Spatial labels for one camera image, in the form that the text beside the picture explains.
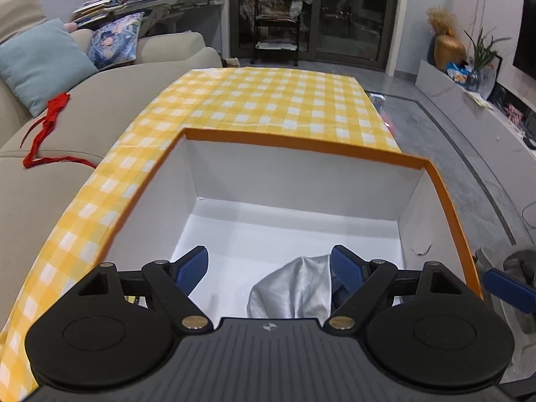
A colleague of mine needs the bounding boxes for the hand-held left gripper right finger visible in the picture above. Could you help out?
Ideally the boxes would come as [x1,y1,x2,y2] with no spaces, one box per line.
[322,244,462,337]

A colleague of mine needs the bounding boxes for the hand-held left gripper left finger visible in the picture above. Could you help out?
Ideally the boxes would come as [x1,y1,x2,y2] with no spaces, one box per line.
[77,246,212,336]

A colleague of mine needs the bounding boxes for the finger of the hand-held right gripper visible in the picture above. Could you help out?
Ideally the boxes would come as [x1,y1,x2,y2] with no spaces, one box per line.
[481,268,536,313]

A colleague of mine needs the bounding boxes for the silver satin cloth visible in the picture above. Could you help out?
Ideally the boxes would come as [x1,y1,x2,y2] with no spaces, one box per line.
[247,255,336,320]

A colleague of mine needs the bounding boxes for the beige sofa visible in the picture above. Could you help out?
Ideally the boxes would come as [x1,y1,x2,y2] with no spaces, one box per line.
[0,29,222,323]

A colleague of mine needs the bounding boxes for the yellow checked tablecloth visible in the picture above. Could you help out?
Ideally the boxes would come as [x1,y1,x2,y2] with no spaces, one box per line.
[0,67,403,399]

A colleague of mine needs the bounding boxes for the white marble console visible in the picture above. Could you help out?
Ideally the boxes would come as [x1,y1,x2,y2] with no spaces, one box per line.
[416,59,536,204]

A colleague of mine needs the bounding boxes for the sheets of paper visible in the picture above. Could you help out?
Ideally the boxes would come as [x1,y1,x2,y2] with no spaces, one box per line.
[466,91,495,110]

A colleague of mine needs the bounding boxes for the glass vase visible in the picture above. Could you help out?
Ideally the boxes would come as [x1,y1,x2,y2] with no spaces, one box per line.
[467,67,495,93]

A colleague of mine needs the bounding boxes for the blue snack bag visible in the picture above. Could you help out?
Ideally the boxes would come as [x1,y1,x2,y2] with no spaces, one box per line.
[446,62,470,83]

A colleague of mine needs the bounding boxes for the green plant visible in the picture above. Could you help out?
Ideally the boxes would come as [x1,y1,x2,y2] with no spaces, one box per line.
[463,27,512,73]

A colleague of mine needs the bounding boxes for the printed cartoon cushion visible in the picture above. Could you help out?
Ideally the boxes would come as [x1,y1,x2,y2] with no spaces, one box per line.
[86,12,145,71]

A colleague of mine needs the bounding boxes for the gold vase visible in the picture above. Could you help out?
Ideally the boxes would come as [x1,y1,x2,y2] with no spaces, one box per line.
[433,33,467,71]

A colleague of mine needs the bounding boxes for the black rolling cart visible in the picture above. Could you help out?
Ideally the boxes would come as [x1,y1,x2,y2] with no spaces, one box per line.
[253,0,306,68]

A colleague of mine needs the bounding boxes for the light blue cushion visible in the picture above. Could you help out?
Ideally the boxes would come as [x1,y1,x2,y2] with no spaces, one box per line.
[0,19,99,118]

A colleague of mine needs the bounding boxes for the glass sliding door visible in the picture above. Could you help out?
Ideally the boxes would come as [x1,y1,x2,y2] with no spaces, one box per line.
[228,0,403,72]

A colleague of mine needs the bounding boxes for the black television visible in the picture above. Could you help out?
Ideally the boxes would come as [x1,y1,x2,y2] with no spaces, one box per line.
[513,0,536,83]

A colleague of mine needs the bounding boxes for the grey desk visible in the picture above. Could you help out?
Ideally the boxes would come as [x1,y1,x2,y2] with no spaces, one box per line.
[71,0,229,38]

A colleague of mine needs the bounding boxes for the dried flower bunch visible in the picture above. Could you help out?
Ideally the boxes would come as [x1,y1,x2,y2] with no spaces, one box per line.
[426,6,457,37]

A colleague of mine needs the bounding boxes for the stack of books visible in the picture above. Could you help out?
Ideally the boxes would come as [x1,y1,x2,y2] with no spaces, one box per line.
[71,0,147,26]

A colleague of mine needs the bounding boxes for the beige cushion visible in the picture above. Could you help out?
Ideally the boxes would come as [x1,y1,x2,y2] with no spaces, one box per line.
[0,0,48,45]

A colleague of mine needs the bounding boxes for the red cord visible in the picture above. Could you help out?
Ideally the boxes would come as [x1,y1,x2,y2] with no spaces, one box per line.
[23,93,98,171]

